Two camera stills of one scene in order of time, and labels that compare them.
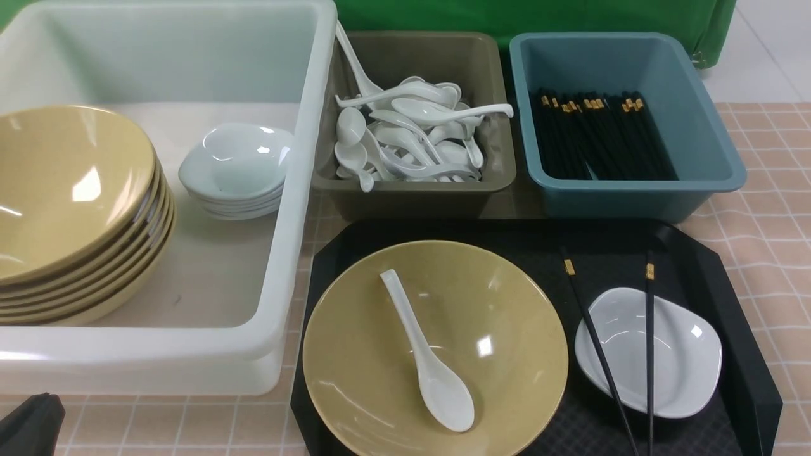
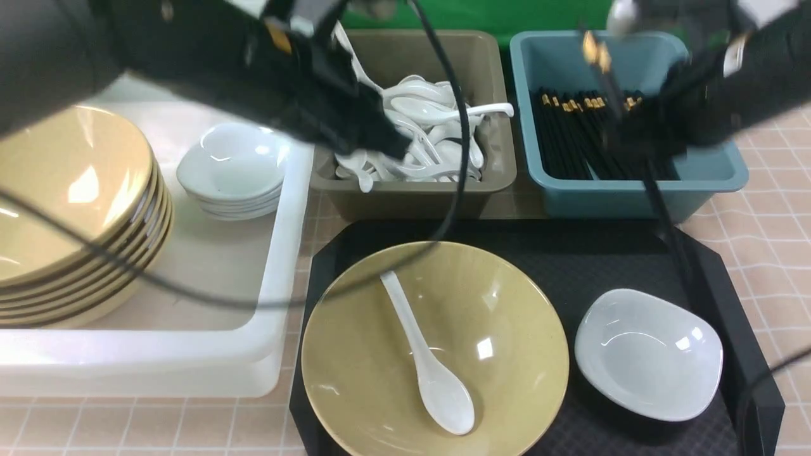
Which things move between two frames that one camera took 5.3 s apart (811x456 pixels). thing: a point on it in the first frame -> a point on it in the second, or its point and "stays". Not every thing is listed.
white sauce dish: [687, 352] stays
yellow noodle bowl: [434, 348] stays
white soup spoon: [447, 398] stays
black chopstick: [569, 270] -> [599, 53]
